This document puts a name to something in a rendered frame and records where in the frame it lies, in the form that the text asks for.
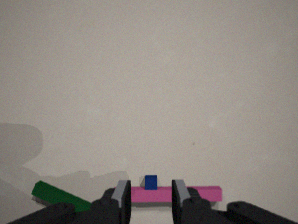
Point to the dark green rod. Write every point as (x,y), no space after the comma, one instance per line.
(54,195)

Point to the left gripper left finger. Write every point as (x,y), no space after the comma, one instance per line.
(115,202)

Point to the small blue cube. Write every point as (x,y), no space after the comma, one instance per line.
(150,182)

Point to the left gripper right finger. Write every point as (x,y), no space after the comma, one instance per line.
(239,212)

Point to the pink rod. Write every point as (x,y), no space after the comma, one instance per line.
(164,193)

